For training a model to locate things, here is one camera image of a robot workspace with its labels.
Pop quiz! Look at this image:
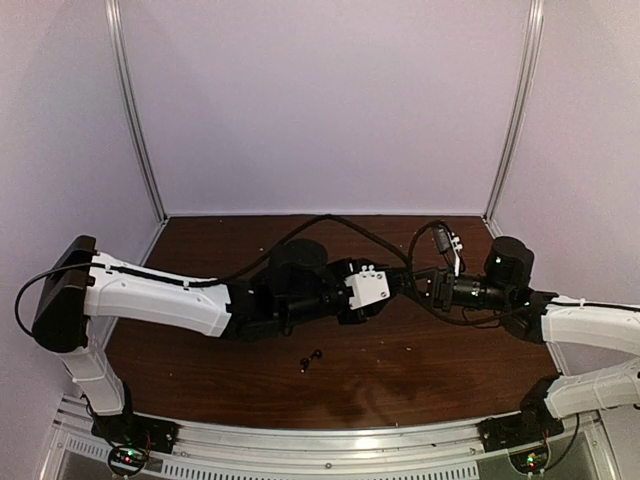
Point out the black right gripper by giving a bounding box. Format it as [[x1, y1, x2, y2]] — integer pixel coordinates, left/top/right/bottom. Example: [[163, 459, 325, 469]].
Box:
[[399, 265, 512, 314]]

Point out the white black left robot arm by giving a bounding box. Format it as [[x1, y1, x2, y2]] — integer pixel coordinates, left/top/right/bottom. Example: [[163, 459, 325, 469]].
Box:
[[26, 235, 395, 444]]

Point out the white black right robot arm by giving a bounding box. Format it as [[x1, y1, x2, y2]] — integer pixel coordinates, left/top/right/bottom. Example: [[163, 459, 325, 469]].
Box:
[[406, 236, 639, 442]]

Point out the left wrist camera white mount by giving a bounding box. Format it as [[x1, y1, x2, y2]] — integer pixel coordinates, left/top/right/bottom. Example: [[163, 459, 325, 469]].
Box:
[[344, 264, 391, 310]]

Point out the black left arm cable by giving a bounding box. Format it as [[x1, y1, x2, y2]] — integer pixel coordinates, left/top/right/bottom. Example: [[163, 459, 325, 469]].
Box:
[[14, 213, 416, 341]]

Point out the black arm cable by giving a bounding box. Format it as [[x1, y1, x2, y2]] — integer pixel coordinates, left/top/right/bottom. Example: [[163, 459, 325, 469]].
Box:
[[407, 219, 516, 329], [14, 213, 416, 341]]

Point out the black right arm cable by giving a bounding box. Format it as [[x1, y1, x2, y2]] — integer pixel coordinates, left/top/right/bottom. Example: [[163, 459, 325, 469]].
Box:
[[407, 219, 516, 329]]

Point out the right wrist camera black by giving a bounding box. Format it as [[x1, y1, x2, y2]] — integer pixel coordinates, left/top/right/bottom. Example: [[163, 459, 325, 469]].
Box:
[[432, 223, 465, 276]]

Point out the right aluminium frame post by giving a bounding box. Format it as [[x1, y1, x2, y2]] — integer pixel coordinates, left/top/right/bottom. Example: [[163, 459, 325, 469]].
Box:
[[482, 0, 545, 235]]

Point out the aluminium frame post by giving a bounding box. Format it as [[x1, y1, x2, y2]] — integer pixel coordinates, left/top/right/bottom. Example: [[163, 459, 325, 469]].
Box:
[[482, 0, 545, 235], [104, 0, 168, 223]]

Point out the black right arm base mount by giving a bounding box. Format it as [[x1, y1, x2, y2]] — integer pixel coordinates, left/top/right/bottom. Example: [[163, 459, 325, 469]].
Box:
[[477, 377, 564, 475]]

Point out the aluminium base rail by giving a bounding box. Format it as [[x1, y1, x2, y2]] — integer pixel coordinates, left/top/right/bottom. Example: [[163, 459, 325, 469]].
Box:
[[44, 394, 616, 480]]

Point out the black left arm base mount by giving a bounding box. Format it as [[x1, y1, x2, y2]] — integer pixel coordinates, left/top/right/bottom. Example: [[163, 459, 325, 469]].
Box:
[[85, 383, 179, 479]]

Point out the left aluminium frame post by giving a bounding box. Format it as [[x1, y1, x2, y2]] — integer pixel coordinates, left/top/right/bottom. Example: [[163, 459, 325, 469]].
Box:
[[104, 0, 168, 223]]

